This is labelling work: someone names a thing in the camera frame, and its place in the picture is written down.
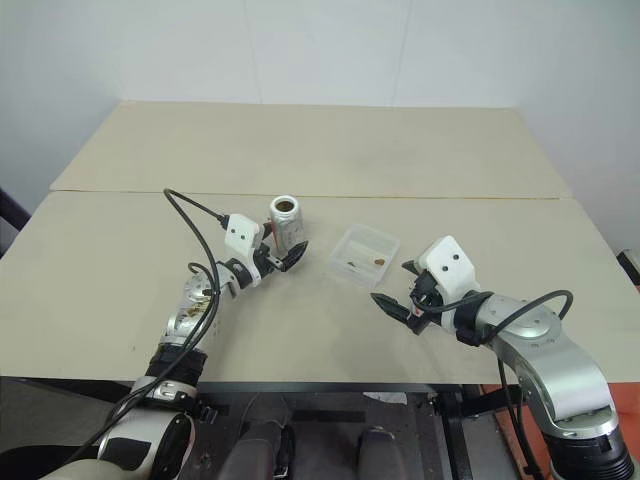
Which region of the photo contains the white paper scrap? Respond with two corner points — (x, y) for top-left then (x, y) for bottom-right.
(363, 390), (409, 404)

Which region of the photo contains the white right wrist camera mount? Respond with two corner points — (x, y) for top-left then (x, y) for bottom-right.
(416, 236), (479, 331)

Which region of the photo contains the black metal table frame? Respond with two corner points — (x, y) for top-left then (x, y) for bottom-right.
(0, 374), (501, 480)

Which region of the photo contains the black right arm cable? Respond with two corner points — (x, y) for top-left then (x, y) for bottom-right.
(409, 288), (574, 480)

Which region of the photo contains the clear plastic container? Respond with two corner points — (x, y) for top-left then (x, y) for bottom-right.
(326, 224), (402, 291)

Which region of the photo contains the orange floor mat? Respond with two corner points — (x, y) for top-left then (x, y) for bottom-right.
(492, 382), (640, 480)

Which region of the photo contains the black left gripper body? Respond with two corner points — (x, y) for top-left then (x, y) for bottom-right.
(253, 239), (283, 278)

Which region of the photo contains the silver can with red label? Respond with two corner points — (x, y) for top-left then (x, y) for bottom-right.
(268, 194), (307, 252)

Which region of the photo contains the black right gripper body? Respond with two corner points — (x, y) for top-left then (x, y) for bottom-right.
(408, 271), (452, 334)

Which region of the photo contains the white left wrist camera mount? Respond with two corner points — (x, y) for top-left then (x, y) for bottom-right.
(223, 213), (267, 289)

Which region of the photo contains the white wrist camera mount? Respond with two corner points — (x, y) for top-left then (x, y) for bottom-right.
(416, 236), (479, 331)
(223, 213), (267, 289)

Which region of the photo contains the black slanted bar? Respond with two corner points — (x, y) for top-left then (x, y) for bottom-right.
(0, 186), (32, 257)

